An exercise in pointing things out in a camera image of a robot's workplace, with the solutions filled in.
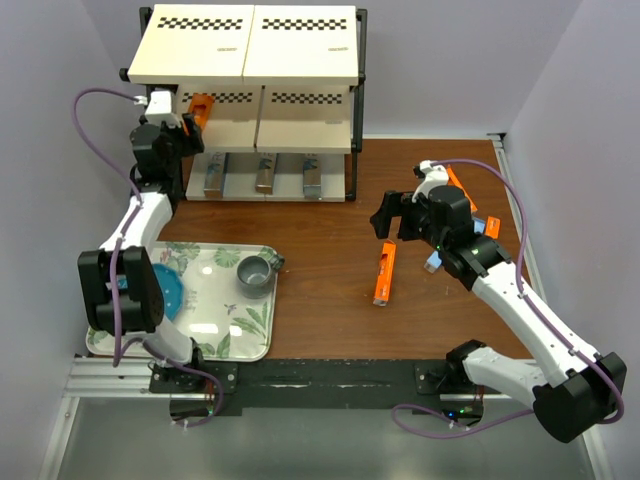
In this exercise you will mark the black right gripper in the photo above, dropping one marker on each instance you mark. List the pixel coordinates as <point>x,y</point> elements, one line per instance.
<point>397,204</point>

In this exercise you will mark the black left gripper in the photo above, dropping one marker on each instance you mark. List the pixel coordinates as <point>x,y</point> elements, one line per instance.
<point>193,133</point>

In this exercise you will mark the orange toothpaste box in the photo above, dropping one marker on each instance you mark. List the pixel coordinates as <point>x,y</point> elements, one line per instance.
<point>493,226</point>
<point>456,182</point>
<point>385,272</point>
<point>200,107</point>

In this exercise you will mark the silver blue toothpaste box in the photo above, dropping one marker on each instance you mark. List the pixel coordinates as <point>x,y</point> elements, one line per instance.
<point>215,175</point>
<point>264,181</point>

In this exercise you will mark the metallic blue toothpaste box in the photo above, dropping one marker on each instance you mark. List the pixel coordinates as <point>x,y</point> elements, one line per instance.
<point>312,178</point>

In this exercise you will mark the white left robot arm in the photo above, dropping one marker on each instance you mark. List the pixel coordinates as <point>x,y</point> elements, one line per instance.
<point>151,207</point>

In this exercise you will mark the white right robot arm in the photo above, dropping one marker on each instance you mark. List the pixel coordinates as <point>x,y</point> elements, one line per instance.
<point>571,386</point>

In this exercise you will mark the light blue toothpaste box tilted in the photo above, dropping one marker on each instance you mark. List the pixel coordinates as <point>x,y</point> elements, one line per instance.
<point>433,262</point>

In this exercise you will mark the blue toothpaste box right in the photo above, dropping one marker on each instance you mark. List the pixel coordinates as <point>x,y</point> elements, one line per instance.
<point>479,225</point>

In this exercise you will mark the teal dotted plate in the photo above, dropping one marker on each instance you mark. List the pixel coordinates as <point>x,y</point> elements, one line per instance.
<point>167,290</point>

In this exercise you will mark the grey ceramic mug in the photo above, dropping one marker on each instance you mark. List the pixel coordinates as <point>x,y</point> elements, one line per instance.
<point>256,275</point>

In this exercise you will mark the leaf-patterned white tray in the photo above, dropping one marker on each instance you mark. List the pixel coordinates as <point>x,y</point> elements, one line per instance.
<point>215,316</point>

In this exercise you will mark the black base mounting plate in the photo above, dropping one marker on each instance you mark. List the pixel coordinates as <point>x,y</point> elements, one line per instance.
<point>307,384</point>

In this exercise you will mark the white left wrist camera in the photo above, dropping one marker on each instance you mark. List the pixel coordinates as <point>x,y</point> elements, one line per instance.
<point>159,108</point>

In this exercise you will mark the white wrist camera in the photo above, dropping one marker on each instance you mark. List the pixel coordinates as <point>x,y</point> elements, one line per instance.
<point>431,175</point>
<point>159,108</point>

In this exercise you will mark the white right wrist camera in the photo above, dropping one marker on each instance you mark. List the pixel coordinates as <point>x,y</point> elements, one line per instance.
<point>431,175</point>

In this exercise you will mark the black frame three-tier shelf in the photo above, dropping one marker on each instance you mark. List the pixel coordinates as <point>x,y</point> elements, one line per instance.
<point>287,79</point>

